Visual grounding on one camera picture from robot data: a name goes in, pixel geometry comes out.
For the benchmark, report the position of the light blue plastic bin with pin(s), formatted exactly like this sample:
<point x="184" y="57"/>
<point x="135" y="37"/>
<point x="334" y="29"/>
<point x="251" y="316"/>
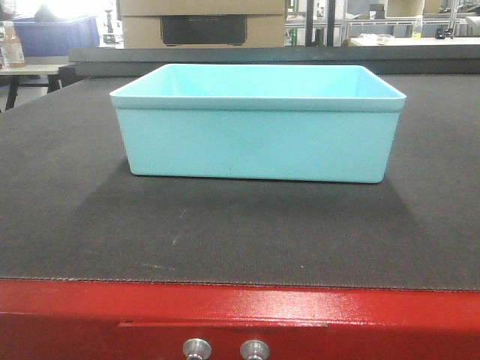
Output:
<point x="327" y="123"/>

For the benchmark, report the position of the black conveyor belt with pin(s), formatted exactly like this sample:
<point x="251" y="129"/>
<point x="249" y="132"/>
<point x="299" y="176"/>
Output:
<point x="71" y="209"/>

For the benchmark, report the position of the dark blue bin in background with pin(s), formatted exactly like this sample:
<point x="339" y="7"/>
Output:
<point x="41" y="39"/>

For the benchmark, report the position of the right silver bolt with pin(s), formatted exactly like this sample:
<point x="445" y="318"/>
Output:
<point x="254" y="350"/>

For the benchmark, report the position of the silver bolt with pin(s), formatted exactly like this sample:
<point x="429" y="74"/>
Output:
<point x="197" y="348"/>
<point x="254" y="350"/>

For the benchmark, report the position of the left silver bolt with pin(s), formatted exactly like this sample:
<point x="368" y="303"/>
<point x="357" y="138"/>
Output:
<point x="197" y="348"/>

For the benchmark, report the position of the cardboard box with black device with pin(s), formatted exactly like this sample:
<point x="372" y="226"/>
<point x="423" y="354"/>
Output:
<point x="202" y="24"/>

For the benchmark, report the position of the background white table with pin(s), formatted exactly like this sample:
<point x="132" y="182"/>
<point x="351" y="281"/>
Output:
<point x="374" y="40"/>

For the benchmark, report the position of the yellow green bottle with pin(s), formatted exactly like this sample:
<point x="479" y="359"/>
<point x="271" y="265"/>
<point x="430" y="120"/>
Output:
<point x="417" y="28"/>

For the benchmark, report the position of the beverage bottle left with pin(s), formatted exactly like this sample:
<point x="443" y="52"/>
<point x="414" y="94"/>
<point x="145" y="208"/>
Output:
<point x="11" y="47"/>

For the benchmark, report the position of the red conveyor frame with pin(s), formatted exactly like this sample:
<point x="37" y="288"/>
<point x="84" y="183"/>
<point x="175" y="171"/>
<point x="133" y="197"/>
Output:
<point x="43" y="319"/>

